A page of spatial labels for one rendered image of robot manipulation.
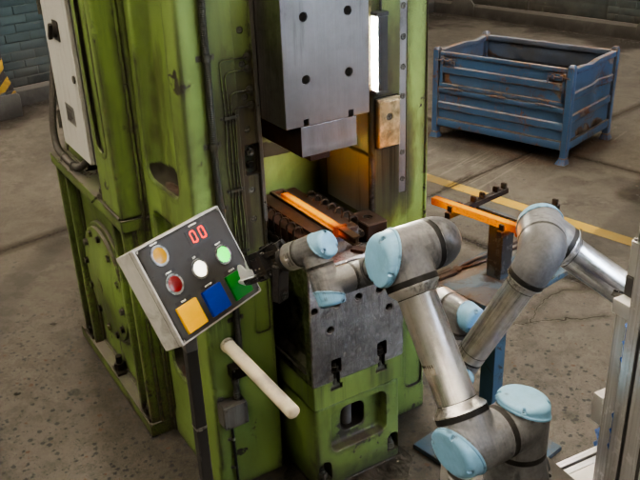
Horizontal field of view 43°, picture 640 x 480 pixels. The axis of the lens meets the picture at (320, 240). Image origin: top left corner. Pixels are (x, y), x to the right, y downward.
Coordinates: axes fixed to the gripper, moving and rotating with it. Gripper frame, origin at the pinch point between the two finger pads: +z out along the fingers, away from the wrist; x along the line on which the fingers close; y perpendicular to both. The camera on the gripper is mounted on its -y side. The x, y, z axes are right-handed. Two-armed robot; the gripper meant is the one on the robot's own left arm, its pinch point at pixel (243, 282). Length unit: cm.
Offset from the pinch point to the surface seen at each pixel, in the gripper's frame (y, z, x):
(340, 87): 37, -25, -48
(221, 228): 16.2, 2.0, -4.0
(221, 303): -1.6, 1.2, 9.6
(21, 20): 246, 472, -337
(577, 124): -51, 63, -418
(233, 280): 1.8, 1.3, 1.7
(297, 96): 40, -20, -35
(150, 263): 17.5, 1.9, 24.0
